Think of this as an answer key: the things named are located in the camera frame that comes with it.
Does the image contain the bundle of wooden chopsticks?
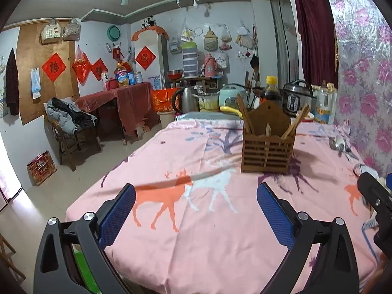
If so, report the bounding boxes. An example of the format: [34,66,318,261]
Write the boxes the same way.
[236,93,310,140]

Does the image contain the floral plastic sheet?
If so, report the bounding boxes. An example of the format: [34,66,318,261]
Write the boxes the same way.
[332,0,392,181]

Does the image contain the cream enamel pot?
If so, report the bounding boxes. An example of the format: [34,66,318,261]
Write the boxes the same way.
[196,92,221,112]

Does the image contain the beige plastic bin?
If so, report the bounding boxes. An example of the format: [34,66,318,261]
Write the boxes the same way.
[158,110,176,124]

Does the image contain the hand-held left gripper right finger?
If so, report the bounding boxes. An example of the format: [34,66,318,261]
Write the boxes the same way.
[257,183,360,294]

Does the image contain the white handbag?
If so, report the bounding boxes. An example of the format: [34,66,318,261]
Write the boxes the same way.
[40,18,62,44]

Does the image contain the steel electric kettle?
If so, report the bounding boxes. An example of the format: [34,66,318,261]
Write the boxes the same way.
[171,86,199,114]

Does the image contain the white printed tote bag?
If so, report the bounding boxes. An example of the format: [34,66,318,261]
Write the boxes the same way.
[214,52,229,69]

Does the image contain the red cloth covered table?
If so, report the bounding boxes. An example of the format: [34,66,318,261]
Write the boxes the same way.
[75,82,154,143]

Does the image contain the pink thermos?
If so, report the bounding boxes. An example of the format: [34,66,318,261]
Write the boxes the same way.
[203,53,218,77]

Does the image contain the clear plastic oil bottle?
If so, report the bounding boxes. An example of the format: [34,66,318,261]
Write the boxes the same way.
[315,81,333,123]

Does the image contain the yellow clear plastic bag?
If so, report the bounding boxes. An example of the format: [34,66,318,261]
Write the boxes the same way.
[181,18,195,42]

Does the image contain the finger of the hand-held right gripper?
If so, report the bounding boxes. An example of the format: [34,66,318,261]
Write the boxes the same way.
[357,171,392,252]

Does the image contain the yellow cooking oil jug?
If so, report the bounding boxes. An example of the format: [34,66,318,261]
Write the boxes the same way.
[114,62,130,87]

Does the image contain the black silver pressure cooker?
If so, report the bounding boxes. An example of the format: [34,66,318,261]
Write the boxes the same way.
[282,80,316,117]

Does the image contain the wooden stool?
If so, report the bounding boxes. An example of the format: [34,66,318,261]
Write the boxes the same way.
[0,234,26,279]

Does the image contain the pale green rice cooker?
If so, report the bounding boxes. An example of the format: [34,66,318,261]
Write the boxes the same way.
[219,84,248,108]

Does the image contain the plywood wall board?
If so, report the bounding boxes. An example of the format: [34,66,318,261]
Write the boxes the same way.
[17,21,81,126]

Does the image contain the dark sauce bottle yellow cap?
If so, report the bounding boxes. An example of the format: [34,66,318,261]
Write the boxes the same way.
[260,76,283,108]

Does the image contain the wooden chair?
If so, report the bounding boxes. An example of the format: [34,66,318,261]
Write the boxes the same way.
[44,104,101,172]

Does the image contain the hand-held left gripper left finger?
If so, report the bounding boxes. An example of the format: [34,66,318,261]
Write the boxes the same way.
[33,184,136,294]

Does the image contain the yellow ladle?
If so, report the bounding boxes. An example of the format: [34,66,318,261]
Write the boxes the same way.
[220,106,242,117]

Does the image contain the pale blue cloth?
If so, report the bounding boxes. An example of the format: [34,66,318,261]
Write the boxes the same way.
[176,110,242,122]

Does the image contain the red diamond paper poster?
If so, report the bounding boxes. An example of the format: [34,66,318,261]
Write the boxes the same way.
[91,58,108,82]
[41,53,66,83]
[135,46,157,70]

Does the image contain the wooden side table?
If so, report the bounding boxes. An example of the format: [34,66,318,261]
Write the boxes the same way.
[168,75,224,91]

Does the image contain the cardboard box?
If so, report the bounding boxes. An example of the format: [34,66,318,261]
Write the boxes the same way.
[135,122,150,138]

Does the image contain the stacked container green lid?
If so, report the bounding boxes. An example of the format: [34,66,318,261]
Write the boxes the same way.
[182,41,199,78]

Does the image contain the white refrigerator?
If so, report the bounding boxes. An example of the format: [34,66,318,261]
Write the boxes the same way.
[134,31,170,89]

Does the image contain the clear bag red contents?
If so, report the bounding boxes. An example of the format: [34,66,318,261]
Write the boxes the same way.
[220,24,232,50]

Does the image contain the blue white hanging packet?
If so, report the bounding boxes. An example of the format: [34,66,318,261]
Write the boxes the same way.
[31,67,42,98]

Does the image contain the beige hanging pocket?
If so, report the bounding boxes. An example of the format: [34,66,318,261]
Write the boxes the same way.
[204,27,219,51]

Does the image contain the white power bank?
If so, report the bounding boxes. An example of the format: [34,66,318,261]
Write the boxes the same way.
[354,164,383,180]

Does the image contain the dark hanging coat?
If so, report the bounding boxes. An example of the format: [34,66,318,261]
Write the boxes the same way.
[4,48,20,116]

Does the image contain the grey black jackets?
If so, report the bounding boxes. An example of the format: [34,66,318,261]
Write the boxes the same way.
[47,97,98,135]

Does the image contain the wooden utensil holder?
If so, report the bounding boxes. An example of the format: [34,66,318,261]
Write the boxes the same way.
[241,100,297,174]

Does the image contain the orange cloth cover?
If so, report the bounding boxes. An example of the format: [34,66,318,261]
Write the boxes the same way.
[132,26,170,42]

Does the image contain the clear grey handbag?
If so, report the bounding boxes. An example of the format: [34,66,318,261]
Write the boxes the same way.
[63,18,81,41]

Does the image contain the red plastic bag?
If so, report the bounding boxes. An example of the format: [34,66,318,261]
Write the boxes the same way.
[72,45,91,84]

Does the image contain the orange red gift bag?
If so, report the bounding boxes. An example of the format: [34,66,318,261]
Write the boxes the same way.
[152,88,181,112]

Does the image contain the maroon curtain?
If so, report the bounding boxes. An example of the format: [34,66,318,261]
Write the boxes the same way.
[293,0,339,88]

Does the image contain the green plastic item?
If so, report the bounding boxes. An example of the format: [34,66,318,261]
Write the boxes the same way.
[73,249,92,285]

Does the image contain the beige hanging bag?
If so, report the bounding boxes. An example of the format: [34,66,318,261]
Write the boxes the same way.
[236,34,254,49]

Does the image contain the pink deer print tablecloth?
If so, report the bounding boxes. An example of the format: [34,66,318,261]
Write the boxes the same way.
[65,115,389,294]

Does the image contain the red gift box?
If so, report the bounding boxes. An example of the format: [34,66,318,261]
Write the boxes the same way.
[26,151,57,187]

